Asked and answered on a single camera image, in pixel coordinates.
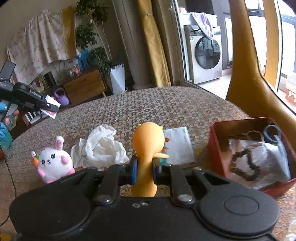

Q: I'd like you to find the pink white sachet packet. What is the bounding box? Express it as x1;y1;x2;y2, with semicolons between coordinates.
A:
40;95;61;119

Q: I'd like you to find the orange plush toy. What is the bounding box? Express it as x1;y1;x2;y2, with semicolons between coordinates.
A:
131;122;169;197

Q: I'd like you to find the brown hair scrunchie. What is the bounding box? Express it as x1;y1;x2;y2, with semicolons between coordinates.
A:
229;148;260;182

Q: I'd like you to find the clear plastic bag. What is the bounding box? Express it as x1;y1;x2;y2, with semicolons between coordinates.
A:
228;135;291;190

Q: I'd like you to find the blue gloved hand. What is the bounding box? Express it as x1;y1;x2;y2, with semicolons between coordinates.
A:
1;100;19;148

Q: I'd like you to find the purple kettle toy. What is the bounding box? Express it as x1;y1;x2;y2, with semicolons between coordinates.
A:
54;87;70;107

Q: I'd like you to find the white crumpled cloth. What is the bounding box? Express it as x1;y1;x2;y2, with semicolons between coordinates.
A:
71;124;129;171

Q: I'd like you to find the wooden drawer cabinet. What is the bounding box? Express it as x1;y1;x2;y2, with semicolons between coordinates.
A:
63;69;107;105

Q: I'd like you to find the teal white tissue pack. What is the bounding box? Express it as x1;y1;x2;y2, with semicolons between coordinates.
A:
159;126;195;166

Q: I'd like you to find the white bunny plush toy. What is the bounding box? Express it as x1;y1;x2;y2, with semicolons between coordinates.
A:
30;136;75;184

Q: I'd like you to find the floral hanging sheet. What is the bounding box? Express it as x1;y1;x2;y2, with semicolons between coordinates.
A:
6;10;69;84

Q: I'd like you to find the red metal box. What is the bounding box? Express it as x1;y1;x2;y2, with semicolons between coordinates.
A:
208;117;295;198

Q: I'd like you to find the white angular planter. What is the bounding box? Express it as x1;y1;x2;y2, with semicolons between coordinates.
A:
109;65;125;95

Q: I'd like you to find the green indoor plant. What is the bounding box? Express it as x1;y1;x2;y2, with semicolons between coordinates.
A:
74;1;125;73

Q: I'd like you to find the yellow curtain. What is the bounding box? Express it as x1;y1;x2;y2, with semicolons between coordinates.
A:
137;0;171;87

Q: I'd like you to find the white washing machine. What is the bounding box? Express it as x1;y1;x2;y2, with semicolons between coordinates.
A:
184;25;222;85

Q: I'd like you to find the purple white cloth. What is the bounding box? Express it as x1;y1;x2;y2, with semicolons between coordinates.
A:
191;12;214;40

